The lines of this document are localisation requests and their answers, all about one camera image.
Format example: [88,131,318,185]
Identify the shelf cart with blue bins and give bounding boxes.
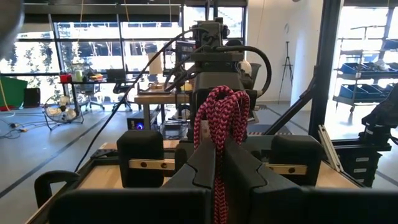
[331,24,398,113]

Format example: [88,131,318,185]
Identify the black table handle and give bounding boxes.
[34,170,82,208]

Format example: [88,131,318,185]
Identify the white lampshade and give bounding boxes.
[147,52,164,76]

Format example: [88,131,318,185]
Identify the black office chair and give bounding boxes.
[111,79,134,113]

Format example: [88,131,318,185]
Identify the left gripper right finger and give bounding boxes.
[222,136,308,224]

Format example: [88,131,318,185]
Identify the black tripod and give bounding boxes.
[277,40,295,104]

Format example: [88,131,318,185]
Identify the wooden workbench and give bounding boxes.
[134,88,194,131]

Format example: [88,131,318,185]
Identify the green panel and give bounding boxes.
[0,77,29,110]

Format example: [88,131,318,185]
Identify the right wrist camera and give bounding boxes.
[190,17,246,74]

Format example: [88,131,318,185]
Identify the black diagonal frame brace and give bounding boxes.
[263,76,317,136]

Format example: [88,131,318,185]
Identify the black side table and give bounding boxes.
[58,70,139,113]

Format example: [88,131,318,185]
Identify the black vertical frame post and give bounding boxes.
[308,0,345,141]

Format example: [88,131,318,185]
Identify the white floor fan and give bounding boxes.
[43,94,85,131]

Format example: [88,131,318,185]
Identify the black bag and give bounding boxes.
[23,87,42,108]

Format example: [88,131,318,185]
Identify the long black cable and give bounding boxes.
[73,27,209,172]

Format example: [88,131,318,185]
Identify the white aluminium bars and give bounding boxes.
[317,124,345,173]

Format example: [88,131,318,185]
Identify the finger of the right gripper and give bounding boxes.
[174,140,197,172]
[247,136,272,166]

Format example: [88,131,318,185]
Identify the thick black cable loop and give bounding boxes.
[214,45,273,98]

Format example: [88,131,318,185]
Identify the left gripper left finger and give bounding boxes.
[161,136,219,224]

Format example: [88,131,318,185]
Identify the computer tower with lights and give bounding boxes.
[126,117,147,131]

